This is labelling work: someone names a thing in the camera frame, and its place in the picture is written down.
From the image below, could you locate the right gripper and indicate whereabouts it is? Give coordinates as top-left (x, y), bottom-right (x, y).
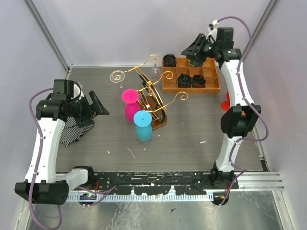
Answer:
top-left (179, 34), bottom-right (218, 63)

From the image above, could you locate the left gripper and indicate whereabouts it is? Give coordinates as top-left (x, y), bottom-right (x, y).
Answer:
top-left (69, 90), bottom-right (109, 127)

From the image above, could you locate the wooden compartment tray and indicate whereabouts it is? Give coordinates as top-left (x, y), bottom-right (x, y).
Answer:
top-left (162, 55), bottom-right (221, 93)

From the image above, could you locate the striped black white cloth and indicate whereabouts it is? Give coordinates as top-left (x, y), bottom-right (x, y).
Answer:
top-left (59, 117), bottom-right (94, 147)

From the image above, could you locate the clear wine glass back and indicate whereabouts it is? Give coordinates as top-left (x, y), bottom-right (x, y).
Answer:
top-left (151, 54), bottom-right (161, 77)

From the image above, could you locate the clear wine glass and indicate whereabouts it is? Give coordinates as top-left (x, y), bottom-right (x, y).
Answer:
top-left (151, 54), bottom-right (161, 77)
top-left (109, 70), bottom-right (125, 88)

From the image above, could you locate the gold wire wine glass rack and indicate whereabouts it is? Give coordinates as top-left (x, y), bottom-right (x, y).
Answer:
top-left (124, 54), bottom-right (188, 130)

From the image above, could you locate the red wine glass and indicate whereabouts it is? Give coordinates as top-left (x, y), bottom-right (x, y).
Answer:
top-left (221, 92), bottom-right (230, 112)

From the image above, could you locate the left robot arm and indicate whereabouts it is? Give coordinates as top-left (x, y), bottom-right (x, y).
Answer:
top-left (14, 79), bottom-right (109, 205)

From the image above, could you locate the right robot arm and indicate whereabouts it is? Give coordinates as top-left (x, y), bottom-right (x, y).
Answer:
top-left (181, 27), bottom-right (261, 189)

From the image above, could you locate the pink wine glass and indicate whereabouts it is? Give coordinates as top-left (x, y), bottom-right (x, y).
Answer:
top-left (121, 89), bottom-right (141, 122)

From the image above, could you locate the clear wine glass front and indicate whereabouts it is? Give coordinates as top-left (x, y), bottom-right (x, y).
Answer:
top-left (109, 70), bottom-right (125, 88)

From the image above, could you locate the blue wine glass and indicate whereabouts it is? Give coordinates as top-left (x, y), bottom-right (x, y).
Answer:
top-left (133, 110), bottom-right (153, 141)

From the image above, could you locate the blue green rolled tie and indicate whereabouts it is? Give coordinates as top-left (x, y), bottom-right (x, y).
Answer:
top-left (188, 59), bottom-right (204, 67)

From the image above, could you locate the black rolled tie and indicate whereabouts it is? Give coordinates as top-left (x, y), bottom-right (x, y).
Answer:
top-left (163, 54), bottom-right (177, 67)

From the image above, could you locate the dark patterned rolled tie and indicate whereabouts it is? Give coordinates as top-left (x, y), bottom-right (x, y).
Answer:
top-left (177, 73), bottom-right (192, 88)

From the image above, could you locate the dark rolled tie right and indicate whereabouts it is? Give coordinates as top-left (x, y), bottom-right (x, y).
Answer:
top-left (191, 74), bottom-right (207, 88)

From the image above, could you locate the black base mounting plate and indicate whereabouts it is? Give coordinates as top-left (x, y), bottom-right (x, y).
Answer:
top-left (76, 171), bottom-right (238, 196)

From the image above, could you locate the white slotted cable duct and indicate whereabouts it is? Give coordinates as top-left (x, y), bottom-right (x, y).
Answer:
top-left (66, 192), bottom-right (214, 203)

